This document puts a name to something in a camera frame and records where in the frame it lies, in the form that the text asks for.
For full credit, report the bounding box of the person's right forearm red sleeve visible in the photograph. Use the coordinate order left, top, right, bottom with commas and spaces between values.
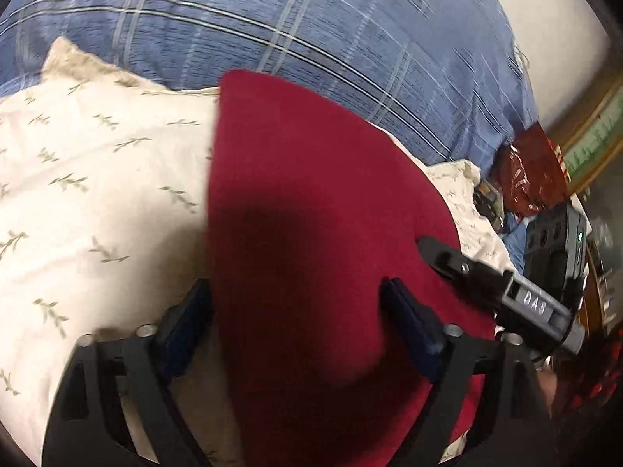
547, 331, 623, 453

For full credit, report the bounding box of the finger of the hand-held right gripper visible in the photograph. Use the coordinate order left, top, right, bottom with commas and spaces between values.
416, 235, 513, 313

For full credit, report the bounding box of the gold green framed picture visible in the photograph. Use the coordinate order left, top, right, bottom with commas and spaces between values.
549, 83, 623, 196

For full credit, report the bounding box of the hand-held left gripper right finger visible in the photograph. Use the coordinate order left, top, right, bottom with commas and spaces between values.
381, 276, 561, 467

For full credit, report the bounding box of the white leaf-print pillow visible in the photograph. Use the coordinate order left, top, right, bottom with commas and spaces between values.
0, 36, 517, 467

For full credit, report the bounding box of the red plastic bag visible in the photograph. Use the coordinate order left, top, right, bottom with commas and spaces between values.
495, 121, 571, 216

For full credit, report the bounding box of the dark small object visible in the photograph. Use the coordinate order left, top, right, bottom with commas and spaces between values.
473, 179, 507, 228

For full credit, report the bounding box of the dark red sweater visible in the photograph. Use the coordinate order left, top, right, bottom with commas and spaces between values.
204, 69, 498, 467

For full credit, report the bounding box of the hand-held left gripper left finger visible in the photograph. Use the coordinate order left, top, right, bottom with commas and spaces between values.
41, 278, 214, 467

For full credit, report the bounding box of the blue plaid blanket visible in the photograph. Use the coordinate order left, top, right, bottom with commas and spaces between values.
0, 0, 542, 169

